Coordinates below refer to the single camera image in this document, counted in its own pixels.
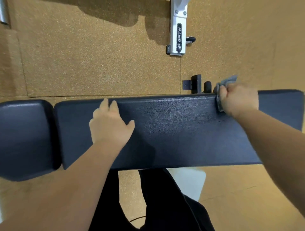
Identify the person's right hand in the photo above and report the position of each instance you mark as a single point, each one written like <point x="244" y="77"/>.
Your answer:
<point x="240" y="100"/>

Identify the person's left hand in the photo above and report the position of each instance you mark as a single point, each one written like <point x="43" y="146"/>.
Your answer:
<point x="109" y="128"/>

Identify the grey cleaning cloth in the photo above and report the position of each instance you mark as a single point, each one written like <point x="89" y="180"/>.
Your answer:
<point x="226" y="81"/>

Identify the black adjustable weight bench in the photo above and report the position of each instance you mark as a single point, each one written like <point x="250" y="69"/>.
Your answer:
<point x="178" y="131"/>

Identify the person's right forearm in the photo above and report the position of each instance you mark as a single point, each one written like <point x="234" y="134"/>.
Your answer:
<point x="278" y="152"/>

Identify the person's left forearm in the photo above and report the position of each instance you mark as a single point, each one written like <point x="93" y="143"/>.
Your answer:
<point x="64" y="190"/>

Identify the black trousers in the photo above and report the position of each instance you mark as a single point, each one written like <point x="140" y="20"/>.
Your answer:
<point x="162" y="204"/>

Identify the white exercise machine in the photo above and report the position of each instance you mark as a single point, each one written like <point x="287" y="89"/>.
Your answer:
<point x="175" y="31"/>

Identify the white plastic container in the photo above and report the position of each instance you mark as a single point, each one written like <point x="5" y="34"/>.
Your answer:
<point x="190" y="183"/>

